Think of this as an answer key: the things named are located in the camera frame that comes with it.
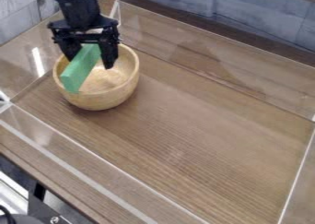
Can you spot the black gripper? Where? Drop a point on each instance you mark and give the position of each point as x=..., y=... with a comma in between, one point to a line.
x=84, y=25

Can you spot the green rectangular block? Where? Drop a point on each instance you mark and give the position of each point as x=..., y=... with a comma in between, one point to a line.
x=78, y=69

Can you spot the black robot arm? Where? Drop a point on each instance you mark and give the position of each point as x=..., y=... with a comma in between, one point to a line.
x=86, y=26

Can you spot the wooden bowl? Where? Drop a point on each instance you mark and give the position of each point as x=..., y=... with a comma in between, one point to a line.
x=107, y=87

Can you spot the clear acrylic front wall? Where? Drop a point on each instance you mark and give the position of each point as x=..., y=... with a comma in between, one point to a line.
x=98, y=188

